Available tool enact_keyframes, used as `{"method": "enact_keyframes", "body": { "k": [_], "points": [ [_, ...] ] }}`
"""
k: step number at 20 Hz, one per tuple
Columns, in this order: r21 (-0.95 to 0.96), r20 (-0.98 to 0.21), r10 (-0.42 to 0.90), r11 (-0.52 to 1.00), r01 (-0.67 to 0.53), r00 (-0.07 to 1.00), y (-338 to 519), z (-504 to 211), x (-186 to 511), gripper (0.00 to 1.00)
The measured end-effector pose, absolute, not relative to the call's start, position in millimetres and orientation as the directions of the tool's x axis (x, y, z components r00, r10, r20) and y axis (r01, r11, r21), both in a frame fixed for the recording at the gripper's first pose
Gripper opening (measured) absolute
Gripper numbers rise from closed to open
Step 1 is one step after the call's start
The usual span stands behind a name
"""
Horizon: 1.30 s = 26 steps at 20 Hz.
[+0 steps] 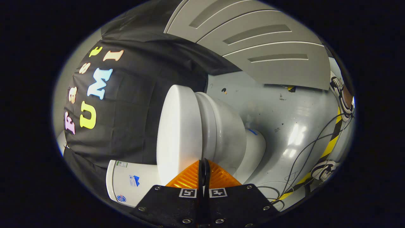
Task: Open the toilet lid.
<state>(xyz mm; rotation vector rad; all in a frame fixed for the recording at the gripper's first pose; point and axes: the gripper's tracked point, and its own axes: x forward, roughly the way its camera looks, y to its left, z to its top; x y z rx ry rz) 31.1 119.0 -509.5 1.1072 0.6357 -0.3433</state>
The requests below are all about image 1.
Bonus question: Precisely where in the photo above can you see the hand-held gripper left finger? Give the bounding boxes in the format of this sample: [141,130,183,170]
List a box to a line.
[131,159,205,227]

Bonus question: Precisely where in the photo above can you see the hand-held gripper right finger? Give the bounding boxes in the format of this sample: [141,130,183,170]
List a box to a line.
[203,158,279,227]

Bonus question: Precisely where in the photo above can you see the white toilet lid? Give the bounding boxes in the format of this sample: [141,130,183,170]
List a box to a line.
[156,84,203,186]

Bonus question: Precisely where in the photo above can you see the black backdrop cloth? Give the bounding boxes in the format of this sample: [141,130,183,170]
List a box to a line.
[63,0,241,203]

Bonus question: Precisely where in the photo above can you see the person's black white sneaker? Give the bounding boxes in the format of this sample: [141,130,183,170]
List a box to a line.
[311,160,341,183]
[330,76,354,122]

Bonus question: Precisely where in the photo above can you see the grey drawer cabinet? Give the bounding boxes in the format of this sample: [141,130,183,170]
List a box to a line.
[164,0,331,91]

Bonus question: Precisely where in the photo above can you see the black floor cables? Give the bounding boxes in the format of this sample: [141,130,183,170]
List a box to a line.
[256,112,355,211]

